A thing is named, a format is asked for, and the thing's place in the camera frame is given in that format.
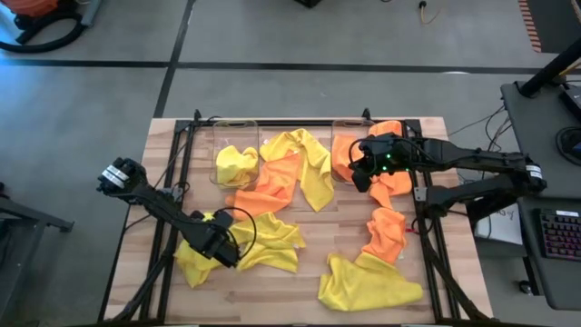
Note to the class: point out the black backlit keyboard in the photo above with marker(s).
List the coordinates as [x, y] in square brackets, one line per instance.
[560, 234]

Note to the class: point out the black desk foot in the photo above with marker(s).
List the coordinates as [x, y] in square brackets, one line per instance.
[481, 211]

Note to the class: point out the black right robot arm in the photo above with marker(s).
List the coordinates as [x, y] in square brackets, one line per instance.
[476, 159]

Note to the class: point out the white paper sheet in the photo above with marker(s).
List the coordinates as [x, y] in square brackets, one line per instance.
[499, 229]

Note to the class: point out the black caster wheel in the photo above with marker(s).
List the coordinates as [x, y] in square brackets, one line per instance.
[526, 287]

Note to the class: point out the dark mat orange striped edge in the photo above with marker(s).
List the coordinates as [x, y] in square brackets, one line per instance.
[558, 22]

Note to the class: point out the orange microfiber towel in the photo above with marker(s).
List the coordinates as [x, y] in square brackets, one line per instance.
[341, 156]
[386, 231]
[390, 191]
[268, 195]

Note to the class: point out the red tag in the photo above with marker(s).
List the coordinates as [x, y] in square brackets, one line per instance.
[410, 230]

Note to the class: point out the black aluminium table frame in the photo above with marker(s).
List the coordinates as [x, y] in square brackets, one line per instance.
[182, 125]

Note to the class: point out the gray metal post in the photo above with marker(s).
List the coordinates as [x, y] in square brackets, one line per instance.
[91, 11]

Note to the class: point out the yellow microfiber towel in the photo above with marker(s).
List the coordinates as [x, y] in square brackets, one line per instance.
[195, 268]
[367, 286]
[233, 165]
[313, 177]
[272, 240]

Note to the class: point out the orange vacuum cleaner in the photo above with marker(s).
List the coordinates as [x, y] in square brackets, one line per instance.
[32, 6]

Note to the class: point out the clear plastic basket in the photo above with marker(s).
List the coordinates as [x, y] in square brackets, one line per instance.
[227, 131]
[345, 127]

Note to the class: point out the gray desk top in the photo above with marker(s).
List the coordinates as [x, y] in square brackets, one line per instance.
[558, 281]
[535, 131]

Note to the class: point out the black pole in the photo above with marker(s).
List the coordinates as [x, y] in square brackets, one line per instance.
[554, 68]

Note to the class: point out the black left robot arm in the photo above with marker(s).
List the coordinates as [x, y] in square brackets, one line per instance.
[154, 200]

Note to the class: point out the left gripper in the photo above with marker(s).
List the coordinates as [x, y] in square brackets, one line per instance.
[213, 234]

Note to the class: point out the black desk device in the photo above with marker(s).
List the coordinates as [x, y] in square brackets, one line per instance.
[573, 102]

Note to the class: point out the silver bracket plate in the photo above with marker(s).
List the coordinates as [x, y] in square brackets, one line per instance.
[418, 194]

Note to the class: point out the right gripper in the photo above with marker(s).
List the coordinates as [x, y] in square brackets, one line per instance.
[386, 161]

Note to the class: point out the dark metal stand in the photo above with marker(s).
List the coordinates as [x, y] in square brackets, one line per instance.
[27, 213]

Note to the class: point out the round black pad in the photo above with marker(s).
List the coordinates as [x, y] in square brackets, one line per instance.
[569, 145]

